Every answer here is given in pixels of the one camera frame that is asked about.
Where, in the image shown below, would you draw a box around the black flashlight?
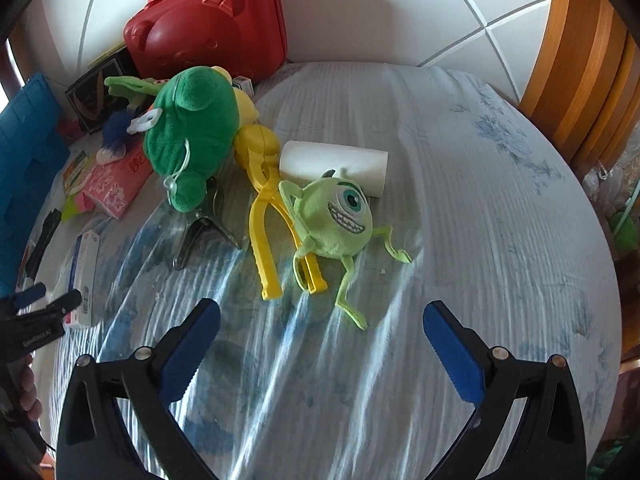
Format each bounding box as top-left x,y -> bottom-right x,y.
25,210 -> 63,278

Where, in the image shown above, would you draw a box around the pink tissue packet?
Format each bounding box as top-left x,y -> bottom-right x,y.
81,136 -> 155,220

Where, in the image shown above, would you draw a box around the red plastic carry case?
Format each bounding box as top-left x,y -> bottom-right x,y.
123,0 -> 289,83

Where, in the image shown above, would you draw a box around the black picture box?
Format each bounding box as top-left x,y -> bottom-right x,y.
65,55 -> 133,135

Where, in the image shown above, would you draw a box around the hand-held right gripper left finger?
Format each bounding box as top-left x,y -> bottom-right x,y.
56,298 -> 222,480

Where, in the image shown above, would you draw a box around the blue plastic box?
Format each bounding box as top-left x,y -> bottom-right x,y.
0,72 -> 71,261

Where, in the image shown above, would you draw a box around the wooden bed frame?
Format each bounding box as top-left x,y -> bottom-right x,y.
517,0 -> 640,171

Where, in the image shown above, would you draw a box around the metal tongs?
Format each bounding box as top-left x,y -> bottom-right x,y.
172,177 -> 242,272

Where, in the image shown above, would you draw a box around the long white carton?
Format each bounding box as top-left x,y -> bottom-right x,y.
65,230 -> 101,330

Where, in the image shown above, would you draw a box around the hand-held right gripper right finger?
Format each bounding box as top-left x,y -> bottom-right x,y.
422,300 -> 588,480

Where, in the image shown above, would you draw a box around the blue white fluffy toy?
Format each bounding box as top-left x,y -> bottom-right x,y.
97,112 -> 138,165

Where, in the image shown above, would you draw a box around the yellow plastic snowball clamp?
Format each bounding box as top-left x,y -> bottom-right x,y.
234,125 -> 328,302

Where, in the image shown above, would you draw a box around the green orange small packet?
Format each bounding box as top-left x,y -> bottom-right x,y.
62,150 -> 96,196

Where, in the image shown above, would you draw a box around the white paper roll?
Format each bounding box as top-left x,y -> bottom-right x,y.
279,141 -> 390,198

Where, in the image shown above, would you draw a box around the dark green plush toy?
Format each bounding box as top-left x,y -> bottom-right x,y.
104,65 -> 261,213

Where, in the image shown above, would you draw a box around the one-eyed green monster plush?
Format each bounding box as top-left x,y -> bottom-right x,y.
277,169 -> 413,332

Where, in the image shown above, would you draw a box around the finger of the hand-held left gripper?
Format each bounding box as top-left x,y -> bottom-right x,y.
0,282 -> 47,313
20,288 -> 83,323

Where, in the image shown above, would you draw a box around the clear plastic bag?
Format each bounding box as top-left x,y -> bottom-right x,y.
575,150 -> 640,261

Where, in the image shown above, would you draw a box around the person's left hand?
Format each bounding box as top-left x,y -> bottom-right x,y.
17,352 -> 43,423

